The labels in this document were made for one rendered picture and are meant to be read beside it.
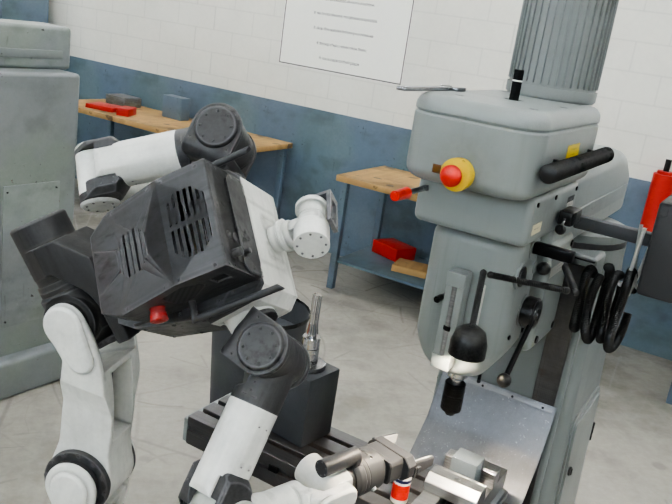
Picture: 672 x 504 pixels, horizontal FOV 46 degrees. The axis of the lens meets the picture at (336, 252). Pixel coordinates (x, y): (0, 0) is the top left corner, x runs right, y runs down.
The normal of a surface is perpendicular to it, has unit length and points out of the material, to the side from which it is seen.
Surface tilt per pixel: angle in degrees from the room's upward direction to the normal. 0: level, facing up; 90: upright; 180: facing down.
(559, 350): 90
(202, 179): 66
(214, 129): 61
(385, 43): 90
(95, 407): 115
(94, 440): 90
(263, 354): 56
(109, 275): 75
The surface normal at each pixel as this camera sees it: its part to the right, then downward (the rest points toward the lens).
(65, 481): -0.22, 0.25
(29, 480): 0.14, -0.95
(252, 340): -0.24, -0.35
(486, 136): -0.51, 0.18
